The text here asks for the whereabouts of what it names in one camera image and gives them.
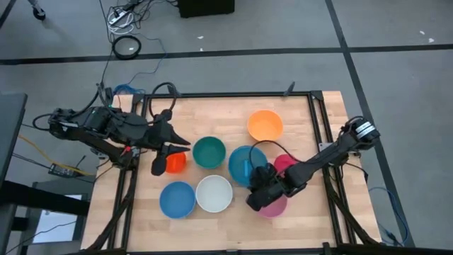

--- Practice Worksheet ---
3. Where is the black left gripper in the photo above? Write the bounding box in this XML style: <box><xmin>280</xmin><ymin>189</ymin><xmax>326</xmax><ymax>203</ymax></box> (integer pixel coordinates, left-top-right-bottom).
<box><xmin>147</xmin><ymin>109</ymin><xmax>192</xmax><ymax>177</ymax></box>

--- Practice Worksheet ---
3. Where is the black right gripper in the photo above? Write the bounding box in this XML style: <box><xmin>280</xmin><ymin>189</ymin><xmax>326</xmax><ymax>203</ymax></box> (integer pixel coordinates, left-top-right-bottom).
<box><xmin>246</xmin><ymin>178</ymin><xmax>297</xmax><ymax>213</ymax></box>

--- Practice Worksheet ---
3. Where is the pink plastic bowl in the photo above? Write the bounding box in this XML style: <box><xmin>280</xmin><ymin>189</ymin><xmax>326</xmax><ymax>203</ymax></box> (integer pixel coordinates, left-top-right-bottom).
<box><xmin>257</xmin><ymin>196</ymin><xmax>288</xmax><ymax>219</ymax></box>

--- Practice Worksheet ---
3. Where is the green plastic bowl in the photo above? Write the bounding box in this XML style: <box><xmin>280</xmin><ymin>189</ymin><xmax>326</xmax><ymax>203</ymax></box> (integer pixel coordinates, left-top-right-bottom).
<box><xmin>192</xmin><ymin>136</ymin><xmax>227</xmax><ymax>170</ymax></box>

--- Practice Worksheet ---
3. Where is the large teal-blue plastic bowl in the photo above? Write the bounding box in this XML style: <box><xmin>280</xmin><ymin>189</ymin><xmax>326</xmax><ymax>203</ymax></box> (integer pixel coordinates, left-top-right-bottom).
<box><xmin>228</xmin><ymin>144</ymin><xmax>269</xmax><ymax>188</ymax></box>

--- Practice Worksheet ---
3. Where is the white plastic bowl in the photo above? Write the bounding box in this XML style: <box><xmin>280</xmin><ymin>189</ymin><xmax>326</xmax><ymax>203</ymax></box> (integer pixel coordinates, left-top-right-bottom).
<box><xmin>195</xmin><ymin>174</ymin><xmax>234</xmax><ymax>214</ymax></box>

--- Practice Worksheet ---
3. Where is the blue plastic bowl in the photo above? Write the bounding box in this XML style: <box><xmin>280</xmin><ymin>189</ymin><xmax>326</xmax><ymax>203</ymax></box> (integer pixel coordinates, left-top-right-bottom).
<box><xmin>159</xmin><ymin>181</ymin><xmax>197</xmax><ymax>220</ymax></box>

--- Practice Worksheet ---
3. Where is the orange plastic bowl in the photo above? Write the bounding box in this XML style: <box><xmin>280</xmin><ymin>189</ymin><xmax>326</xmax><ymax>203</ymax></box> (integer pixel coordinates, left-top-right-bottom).
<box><xmin>246</xmin><ymin>109</ymin><xmax>285</xmax><ymax>142</ymax></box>

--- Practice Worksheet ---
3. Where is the small orange-red plastic cup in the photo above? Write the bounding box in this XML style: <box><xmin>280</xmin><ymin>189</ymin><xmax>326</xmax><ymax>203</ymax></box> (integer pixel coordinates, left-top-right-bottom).
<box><xmin>164</xmin><ymin>152</ymin><xmax>188</xmax><ymax>175</ymax></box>

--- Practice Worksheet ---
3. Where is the small magenta plastic cup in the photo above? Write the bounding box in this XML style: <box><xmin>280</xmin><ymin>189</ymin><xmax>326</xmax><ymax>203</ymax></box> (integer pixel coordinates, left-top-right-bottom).
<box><xmin>273</xmin><ymin>153</ymin><xmax>299</xmax><ymax>175</ymax></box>

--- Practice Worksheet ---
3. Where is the small black electronic device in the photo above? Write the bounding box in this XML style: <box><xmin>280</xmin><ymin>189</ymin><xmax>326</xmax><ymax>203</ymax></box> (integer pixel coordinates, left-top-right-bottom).
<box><xmin>47</xmin><ymin>162</ymin><xmax>77</xmax><ymax>178</ymax></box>

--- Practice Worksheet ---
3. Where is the white power strip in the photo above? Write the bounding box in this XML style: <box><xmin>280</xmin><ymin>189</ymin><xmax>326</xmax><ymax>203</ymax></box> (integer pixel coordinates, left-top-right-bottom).
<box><xmin>108</xmin><ymin>9</ymin><xmax>129</xmax><ymax>26</ymax></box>

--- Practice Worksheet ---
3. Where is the black box on floor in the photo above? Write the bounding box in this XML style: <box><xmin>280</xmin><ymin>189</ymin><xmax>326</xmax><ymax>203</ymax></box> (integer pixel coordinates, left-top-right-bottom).
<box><xmin>176</xmin><ymin>0</ymin><xmax>236</xmax><ymax>19</ymax></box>

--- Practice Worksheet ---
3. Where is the grey cart with white sheet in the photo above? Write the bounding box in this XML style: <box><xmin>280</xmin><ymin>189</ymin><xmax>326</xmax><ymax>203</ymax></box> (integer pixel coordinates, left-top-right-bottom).
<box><xmin>0</xmin><ymin>180</ymin><xmax>90</xmax><ymax>249</ymax></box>

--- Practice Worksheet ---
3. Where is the dark grey desk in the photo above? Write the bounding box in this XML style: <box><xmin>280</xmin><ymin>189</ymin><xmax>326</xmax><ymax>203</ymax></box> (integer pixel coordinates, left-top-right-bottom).
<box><xmin>0</xmin><ymin>92</ymin><xmax>28</xmax><ymax>181</ymax></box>

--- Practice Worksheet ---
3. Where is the black chair caster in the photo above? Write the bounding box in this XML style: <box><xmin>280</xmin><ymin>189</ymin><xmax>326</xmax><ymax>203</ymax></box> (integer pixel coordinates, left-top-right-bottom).
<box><xmin>27</xmin><ymin>0</ymin><xmax>47</xmax><ymax>21</ymax></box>

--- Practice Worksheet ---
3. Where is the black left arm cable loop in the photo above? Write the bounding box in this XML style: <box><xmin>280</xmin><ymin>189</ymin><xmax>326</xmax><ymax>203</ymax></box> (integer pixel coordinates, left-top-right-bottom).
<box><xmin>147</xmin><ymin>81</ymin><xmax>178</xmax><ymax>121</ymax></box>

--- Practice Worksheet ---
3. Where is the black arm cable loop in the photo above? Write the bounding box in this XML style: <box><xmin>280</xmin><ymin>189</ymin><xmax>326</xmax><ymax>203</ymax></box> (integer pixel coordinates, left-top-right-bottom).
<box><xmin>147</xmin><ymin>81</ymin><xmax>178</xmax><ymax>121</ymax></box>
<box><xmin>248</xmin><ymin>140</ymin><xmax>302</xmax><ymax>171</ymax></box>

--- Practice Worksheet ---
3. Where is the black cable with red tape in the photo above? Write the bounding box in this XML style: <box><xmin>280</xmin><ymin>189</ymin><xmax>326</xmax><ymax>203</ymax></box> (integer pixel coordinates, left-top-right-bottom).
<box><xmin>118</xmin><ymin>144</ymin><xmax>142</xmax><ymax>157</ymax></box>

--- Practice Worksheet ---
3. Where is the black right arm cable loop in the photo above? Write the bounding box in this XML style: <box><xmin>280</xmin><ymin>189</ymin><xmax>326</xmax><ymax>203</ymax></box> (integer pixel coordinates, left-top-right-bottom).
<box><xmin>248</xmin><ymin>140</ymin><xmax>302</xmax><ymax>171</ymax></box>

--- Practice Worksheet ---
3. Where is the blue coiled cable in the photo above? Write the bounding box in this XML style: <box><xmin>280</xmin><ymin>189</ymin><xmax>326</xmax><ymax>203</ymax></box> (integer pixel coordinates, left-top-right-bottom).
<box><xmin>113</xmin><ymin>84</ymin><xmax>146</xmax><ymax>96</ymax></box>

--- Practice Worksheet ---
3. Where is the black aluminium table frame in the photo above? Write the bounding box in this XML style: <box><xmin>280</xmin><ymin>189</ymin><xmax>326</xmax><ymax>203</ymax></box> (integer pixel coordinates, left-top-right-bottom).
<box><xmin>79</xmin><ymin>90</ymin><xmax>383</xmax><ymax>255</ymax></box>

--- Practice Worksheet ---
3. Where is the long black floor cable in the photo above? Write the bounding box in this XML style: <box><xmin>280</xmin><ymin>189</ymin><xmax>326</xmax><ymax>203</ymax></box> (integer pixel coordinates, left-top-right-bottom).
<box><xmin>97</xmin><ymin>0</ymin><xmax>114</xmax><ymax>89</ymax></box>

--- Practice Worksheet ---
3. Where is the black ring on floor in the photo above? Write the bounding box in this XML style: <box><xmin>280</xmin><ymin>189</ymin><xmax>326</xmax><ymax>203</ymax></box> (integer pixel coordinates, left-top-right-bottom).
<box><xmin>111</xmin><ymin>34</ymin><xmax>142</xmax><ymax>60</ymax></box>

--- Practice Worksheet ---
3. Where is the white coiled cable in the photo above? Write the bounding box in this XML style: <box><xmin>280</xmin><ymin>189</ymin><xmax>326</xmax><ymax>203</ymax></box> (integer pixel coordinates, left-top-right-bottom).
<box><xmin>107</xmin><ymin>12</ymin><xmax>135</xmax><ymax>35</ymax></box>

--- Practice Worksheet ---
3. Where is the yellow cable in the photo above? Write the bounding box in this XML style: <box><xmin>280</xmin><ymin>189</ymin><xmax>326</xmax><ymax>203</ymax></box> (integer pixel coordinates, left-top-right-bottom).
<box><xmin>17</xmin><ymin>134</ymin><xmax>93</xmax><ymax>177</ymax></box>

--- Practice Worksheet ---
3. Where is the long blue floor cable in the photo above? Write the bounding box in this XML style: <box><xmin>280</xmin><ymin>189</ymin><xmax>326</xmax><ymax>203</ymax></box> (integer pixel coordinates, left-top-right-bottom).
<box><xmin>367</xmin><ymin>186</ymin><xmax>410</xmax><ymax>247</ymax></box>

